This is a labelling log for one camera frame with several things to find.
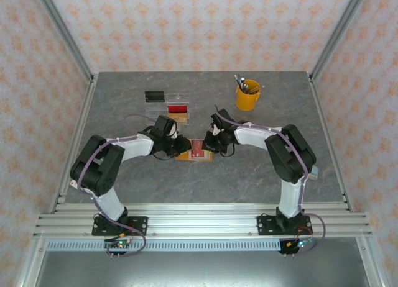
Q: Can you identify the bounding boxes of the orange leather card holder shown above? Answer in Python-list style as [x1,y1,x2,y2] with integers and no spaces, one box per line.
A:
[175,138,215,162]

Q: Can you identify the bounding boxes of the clear acrylic organizer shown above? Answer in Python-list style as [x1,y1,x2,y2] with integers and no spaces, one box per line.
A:
[144,93,191,126]

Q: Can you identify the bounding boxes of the gold VIP card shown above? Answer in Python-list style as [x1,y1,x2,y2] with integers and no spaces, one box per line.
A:
[169,112,190,125]

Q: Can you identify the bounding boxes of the plain black card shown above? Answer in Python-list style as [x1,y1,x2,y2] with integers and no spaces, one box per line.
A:
[144,90,165,103]

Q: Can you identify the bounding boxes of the yellow pen cup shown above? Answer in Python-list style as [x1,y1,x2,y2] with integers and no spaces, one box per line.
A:
[235,78,261,111]

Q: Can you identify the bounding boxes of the grey metal sheet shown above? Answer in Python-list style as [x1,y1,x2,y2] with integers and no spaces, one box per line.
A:
[18,251,385,287]

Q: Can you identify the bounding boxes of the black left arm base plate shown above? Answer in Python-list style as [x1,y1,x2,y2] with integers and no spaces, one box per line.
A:
[91,216,149,237]

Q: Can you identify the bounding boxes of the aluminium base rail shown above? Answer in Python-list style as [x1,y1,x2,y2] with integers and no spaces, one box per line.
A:
[32,202,373,239]

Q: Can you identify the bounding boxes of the aluminium table side rail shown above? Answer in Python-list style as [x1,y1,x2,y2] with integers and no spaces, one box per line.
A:
[306,72,355,214]
[49,74,100,214]

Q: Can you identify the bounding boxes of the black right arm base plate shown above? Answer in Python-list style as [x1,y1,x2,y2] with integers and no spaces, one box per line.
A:
[257,215,313,237]

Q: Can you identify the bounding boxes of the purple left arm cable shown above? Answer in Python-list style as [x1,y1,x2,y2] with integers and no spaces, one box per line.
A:
[76,112,159,258]

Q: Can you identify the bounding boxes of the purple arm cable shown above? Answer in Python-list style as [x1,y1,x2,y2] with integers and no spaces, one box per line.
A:
[214,105,327,257]
[76,112,159,258]

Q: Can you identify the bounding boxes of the grey slotted cable duct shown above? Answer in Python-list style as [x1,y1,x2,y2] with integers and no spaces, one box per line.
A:
[46,240,282,251]

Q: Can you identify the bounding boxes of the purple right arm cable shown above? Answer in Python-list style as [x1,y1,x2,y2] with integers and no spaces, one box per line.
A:
[214,105,327,257]

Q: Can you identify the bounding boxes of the aluminium frame post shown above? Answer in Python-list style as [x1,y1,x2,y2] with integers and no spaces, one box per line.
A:
[309,0,371,80]
[32,0,95,83]

